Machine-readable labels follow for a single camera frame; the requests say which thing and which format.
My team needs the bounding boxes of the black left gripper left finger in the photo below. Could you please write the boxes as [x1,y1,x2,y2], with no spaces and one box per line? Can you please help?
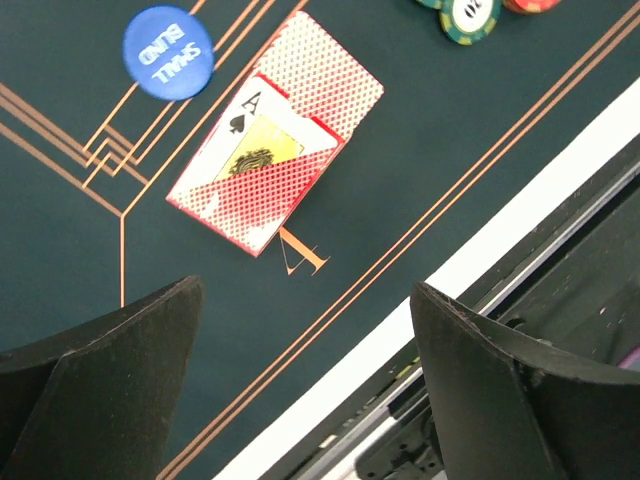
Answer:
[1,276,204,479]

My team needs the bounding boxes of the green poker table mat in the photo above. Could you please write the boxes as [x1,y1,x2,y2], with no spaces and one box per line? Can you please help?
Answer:
[1,1,639,479]

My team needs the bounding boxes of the blue small blind button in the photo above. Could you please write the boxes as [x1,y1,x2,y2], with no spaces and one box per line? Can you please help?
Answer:
[122,5,215,101]

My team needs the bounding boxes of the aluminium mounting rail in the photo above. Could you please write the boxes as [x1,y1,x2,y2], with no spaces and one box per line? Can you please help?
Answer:
[279,169,640,480]

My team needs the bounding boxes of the green poker chip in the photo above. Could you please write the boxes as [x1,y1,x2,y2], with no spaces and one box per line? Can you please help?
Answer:
[416,0,443,10]
[439,0,502,46]

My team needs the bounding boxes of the red poker chip stack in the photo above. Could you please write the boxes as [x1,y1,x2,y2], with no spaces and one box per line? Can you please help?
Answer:
[502,0,561,15]

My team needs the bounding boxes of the red playing card deck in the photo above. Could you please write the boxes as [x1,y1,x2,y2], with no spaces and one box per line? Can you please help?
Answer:
[166,11,384,256]

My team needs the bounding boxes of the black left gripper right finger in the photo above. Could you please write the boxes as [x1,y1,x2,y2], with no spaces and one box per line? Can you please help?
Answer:
[410,283,639,479]

